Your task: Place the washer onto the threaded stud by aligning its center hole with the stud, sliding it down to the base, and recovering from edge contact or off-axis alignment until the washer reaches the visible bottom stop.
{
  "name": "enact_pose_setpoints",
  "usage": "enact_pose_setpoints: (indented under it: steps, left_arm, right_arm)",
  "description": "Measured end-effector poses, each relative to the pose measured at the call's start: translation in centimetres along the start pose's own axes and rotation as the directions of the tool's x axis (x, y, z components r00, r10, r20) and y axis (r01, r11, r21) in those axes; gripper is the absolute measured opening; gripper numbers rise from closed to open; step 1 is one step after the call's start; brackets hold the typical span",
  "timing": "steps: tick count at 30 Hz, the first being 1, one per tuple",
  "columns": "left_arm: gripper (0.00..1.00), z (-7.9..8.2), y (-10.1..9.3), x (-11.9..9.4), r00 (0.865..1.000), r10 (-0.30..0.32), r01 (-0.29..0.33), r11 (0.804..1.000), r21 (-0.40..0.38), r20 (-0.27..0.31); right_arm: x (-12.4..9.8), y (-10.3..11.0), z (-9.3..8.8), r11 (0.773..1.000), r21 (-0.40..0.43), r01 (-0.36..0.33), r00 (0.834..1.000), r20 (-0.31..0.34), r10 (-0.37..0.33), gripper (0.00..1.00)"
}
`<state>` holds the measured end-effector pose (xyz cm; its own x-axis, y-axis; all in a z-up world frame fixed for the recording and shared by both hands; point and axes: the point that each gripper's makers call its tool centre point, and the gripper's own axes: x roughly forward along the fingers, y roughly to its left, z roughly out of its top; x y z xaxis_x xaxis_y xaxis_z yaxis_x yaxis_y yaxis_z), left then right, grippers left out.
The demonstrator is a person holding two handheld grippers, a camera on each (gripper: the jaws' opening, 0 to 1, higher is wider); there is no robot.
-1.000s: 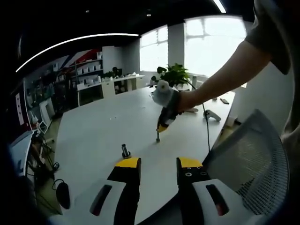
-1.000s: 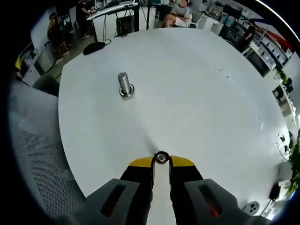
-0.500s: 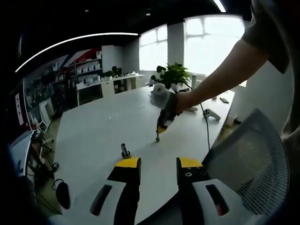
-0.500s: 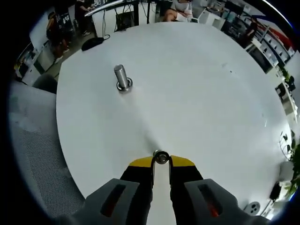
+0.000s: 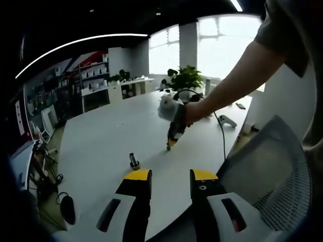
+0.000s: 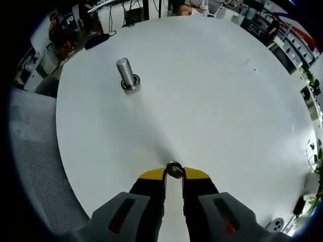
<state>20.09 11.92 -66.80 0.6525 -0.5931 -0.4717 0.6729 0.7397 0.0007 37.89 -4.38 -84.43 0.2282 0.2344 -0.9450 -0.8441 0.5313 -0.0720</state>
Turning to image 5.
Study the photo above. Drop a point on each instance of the white game controller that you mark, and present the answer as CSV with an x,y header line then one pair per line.
x,y
227,121

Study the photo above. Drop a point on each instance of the leafy green plant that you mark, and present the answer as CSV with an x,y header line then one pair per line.
x,y
188,76

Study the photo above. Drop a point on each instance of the white tumbler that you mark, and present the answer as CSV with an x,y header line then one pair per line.
x,y
207,85

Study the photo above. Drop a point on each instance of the white plant pot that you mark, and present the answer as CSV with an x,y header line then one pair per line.
x,y
184,95

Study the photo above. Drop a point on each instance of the grey mesh office chair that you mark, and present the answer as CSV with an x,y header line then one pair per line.
x,y
265,156

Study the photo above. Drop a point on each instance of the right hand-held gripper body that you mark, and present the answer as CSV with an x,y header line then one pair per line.
x,y
170,108

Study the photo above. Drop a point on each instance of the person's right hand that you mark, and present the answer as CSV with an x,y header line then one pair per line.
x,y
195,114

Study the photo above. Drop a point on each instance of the black remote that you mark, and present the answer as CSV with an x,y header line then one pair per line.
x,y
241,105

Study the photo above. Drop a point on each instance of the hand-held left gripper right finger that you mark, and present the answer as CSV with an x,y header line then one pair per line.
x,y
204,201

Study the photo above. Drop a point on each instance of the black oval pouch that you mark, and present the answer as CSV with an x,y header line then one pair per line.
x,y
67,209

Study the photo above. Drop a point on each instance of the person's dark shirt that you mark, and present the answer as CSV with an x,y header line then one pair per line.
x,y
290,30

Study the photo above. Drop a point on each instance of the white side desk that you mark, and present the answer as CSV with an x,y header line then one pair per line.
x,y
131,88

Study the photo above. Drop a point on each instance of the thick threaded steel stud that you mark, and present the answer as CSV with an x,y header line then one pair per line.
x,y
133,157

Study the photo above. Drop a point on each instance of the storage shelf with white bins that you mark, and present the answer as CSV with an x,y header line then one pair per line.
x,y
93,73

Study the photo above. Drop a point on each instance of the ceiling light strip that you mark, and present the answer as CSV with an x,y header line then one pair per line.
x,y
75,42

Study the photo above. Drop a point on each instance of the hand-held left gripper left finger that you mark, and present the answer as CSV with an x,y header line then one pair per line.
x,y
137,201

